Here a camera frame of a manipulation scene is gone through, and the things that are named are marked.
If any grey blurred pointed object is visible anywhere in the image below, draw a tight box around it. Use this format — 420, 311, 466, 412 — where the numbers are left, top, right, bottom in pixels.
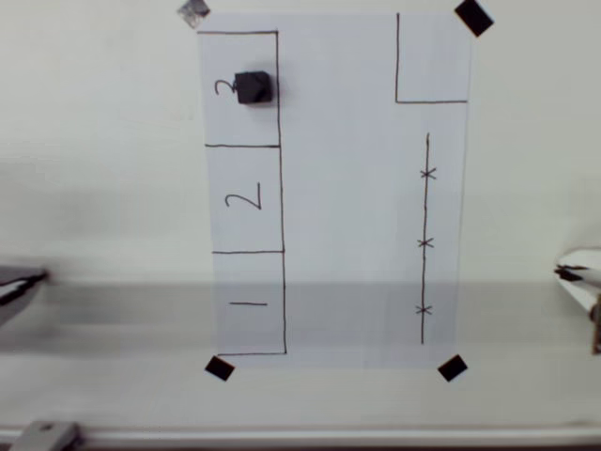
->
0, 265, 51, 330

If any white paper sheet with markings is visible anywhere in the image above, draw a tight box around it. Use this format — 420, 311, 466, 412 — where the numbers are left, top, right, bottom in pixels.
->
195, 11, 473, 372

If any black tape piece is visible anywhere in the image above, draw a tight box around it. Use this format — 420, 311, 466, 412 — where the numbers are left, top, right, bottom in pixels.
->
204, 355, 236, 382
437, 354, 470, 382
454, 0, 496, 38

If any grey tape piece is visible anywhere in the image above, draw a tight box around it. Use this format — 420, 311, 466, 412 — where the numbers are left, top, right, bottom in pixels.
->
177, 0, 211, 30

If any grey metal clamp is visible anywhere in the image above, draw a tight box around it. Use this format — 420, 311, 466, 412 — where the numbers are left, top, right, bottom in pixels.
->
8, 420, 84, 451

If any black cube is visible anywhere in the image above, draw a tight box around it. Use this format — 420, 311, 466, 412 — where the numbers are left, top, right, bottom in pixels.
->
233, 70, 274, 107

